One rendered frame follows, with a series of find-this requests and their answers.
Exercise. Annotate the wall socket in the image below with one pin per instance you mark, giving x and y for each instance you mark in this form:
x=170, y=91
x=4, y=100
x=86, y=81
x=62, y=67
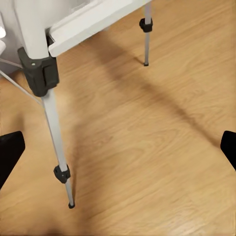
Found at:
x=77, y=8

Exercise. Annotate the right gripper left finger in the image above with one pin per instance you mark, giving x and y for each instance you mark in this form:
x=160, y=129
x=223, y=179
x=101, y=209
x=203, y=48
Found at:
x=12, y=146

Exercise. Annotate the camera tripod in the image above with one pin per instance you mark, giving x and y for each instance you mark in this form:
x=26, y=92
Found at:
x=42, y=46

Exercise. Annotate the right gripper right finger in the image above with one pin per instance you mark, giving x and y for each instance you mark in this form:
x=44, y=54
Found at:
x=228, y=146

